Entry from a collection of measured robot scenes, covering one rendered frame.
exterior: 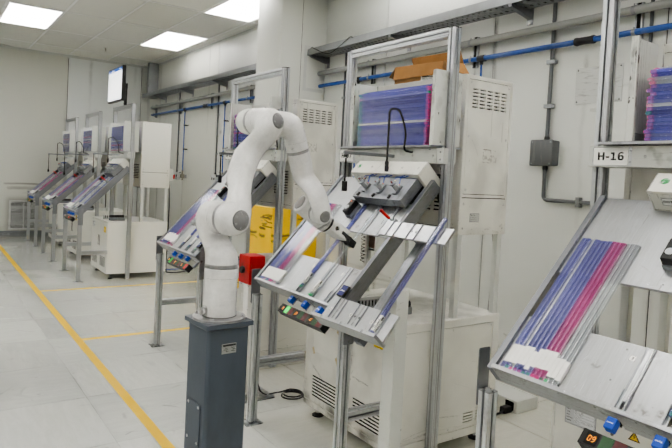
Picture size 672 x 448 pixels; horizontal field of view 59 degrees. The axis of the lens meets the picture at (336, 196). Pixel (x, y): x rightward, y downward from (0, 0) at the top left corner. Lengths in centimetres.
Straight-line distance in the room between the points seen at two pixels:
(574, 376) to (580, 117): 248
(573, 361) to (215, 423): 123
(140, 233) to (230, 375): 478
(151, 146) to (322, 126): 325
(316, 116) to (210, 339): 214
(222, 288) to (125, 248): 475
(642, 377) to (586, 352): 16
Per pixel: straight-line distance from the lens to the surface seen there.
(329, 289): 248
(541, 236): 408
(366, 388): 279
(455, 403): 293
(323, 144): 398
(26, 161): 1076
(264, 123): 217
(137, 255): 692
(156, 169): 690
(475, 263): 444
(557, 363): 173
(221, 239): 222
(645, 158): 205
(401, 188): 259
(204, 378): 221
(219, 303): 218
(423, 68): 320
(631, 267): 189
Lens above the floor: 124
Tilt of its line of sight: 2 degrees down
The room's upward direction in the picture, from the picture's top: 3 degrees clockwise
